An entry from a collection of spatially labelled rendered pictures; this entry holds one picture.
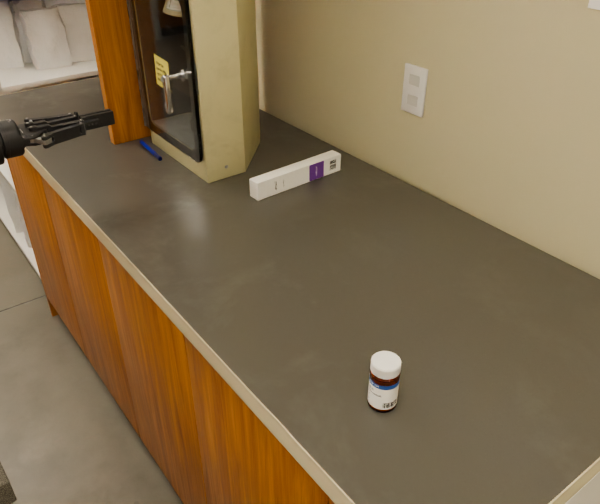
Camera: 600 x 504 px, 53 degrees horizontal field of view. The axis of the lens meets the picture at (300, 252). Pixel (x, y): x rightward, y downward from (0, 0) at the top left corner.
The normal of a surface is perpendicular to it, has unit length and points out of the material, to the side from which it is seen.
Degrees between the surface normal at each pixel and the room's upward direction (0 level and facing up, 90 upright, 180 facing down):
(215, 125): 90
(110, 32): 90
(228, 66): 90
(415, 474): 0
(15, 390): 0
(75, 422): 0
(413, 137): 90
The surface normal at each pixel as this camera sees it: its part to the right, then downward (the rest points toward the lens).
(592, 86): -0.80, 0.33
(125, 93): 0.60, 0.44
